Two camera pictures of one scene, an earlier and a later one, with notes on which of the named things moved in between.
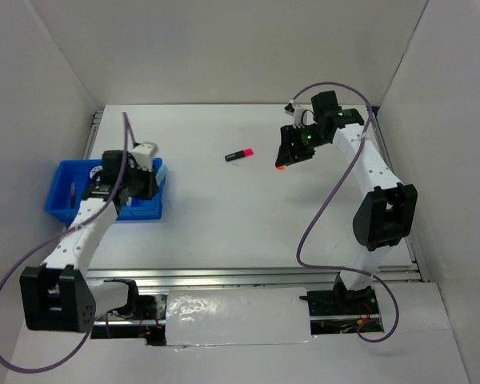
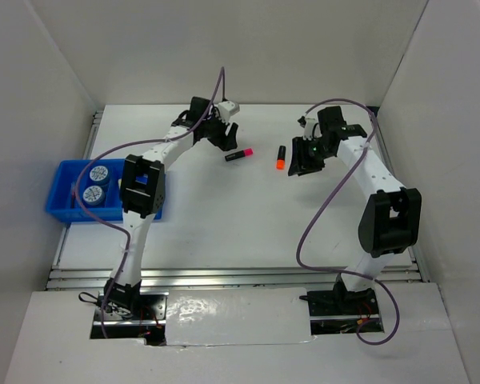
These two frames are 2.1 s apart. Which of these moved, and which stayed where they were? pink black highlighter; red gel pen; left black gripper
Moved: left black gripper
Stayed: pink black highlighter; red gel pen
